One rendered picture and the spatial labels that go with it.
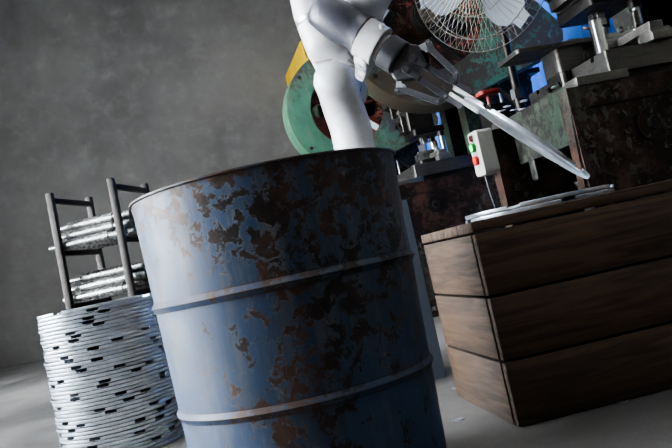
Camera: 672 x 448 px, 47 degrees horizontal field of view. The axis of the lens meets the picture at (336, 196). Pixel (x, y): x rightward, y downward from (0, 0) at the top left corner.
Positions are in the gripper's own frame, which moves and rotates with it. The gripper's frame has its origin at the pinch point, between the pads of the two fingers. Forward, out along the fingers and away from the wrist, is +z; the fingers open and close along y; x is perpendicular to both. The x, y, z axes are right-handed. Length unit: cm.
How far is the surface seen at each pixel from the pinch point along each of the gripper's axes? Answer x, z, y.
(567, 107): 33.1, 17.1, 13.0
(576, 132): 31.9, 22.1, 9.0
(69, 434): -1, -35, -111
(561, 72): 57, 10, 23
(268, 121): 669, -260, -90
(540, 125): 60, 13, 9
